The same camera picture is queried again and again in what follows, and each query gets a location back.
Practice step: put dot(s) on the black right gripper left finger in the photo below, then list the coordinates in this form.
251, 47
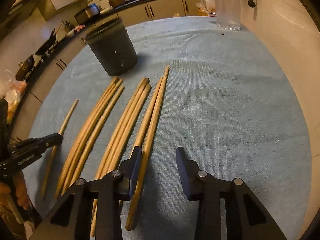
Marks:
129, 174

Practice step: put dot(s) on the blue terry table cloth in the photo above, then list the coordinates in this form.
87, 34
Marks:
231, 107

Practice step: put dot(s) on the dark green utensil holder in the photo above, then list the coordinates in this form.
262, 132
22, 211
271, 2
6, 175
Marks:
112, 47

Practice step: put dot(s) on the black wok on stove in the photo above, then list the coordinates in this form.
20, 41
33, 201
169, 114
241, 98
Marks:
51, 40

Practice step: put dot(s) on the dark cooking pot with lid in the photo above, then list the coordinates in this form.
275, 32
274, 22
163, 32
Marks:
25, 67

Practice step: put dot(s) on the gloved hand holding gripper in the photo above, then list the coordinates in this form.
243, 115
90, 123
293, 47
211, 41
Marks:
21, 192

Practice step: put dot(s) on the brown pot by sink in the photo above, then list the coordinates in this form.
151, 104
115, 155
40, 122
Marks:
116, 3

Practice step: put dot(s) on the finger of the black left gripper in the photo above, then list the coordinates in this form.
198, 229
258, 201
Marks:
51, 140

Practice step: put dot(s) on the plastic bag on counter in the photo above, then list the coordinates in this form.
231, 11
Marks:
12, 90

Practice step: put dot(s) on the clear glass pitcher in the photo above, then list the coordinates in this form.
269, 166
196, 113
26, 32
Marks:
227, 13

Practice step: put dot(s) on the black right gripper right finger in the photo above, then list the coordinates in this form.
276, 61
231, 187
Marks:
188, 170

